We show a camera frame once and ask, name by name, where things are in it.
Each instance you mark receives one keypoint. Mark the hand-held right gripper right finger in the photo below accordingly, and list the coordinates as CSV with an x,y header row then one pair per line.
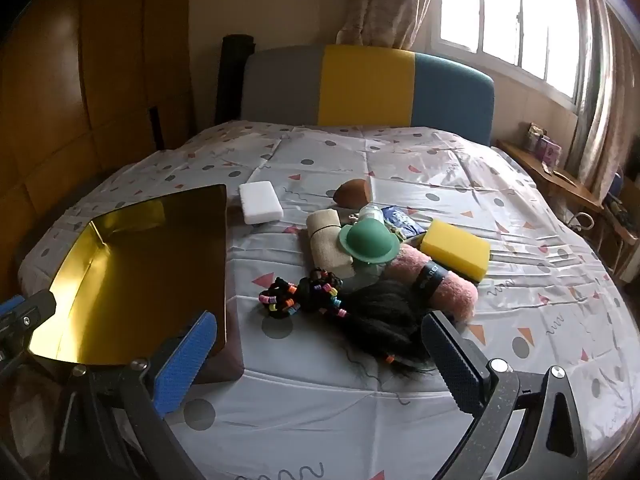
x,y
450,360

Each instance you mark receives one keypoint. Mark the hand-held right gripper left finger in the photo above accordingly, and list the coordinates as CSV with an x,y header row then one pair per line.
x,y
185,355

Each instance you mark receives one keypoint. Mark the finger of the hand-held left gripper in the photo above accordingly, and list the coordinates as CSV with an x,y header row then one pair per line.
x,y
30,312

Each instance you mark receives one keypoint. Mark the pink fluffy towel roll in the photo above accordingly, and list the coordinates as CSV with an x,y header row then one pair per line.
x,y
457,295

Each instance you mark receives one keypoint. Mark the black wig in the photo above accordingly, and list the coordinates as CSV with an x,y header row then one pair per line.
x,y
385,320

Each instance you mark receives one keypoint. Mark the gold cardboard box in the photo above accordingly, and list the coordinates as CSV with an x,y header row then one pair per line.
x,y
140,270

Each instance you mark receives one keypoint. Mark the yellow sponge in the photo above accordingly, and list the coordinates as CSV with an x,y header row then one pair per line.
x,y
452,247

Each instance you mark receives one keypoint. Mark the green hat-shaped silicone cup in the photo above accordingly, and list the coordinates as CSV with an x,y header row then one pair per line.
x,y
367,242

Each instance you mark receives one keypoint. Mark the blue tissue packet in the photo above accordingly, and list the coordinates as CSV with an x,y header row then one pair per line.
x,y
402,221

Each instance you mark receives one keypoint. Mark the beige bandage roll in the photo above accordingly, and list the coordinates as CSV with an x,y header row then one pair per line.
x,y
325,245

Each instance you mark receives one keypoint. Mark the white foam sponge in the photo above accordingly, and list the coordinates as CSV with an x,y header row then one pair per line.
x,y
260,202

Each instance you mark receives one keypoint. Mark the brown round soft ball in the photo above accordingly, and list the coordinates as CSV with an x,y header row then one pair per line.
x,y
352,192

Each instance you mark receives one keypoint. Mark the clear plastic bottle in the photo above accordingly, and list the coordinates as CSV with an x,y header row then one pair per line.
x,y
371,212

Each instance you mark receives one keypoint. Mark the wooden side table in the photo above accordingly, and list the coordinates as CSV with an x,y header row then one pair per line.
x,y
550,175

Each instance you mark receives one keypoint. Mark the cluttered shelf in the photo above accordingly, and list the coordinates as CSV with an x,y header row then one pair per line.
x,y
622,220

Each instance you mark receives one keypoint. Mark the wooden wardrobe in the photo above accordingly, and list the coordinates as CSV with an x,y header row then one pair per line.
x,y
75,85

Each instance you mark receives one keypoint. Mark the grey yellow blue headboard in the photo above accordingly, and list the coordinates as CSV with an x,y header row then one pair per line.
x,y
365,85

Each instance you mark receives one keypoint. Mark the beige patterned curtain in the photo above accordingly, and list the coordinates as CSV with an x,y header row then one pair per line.
x,y
390,0
600,110

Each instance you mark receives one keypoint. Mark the window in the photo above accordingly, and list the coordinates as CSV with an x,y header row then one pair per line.
x,y
500,10

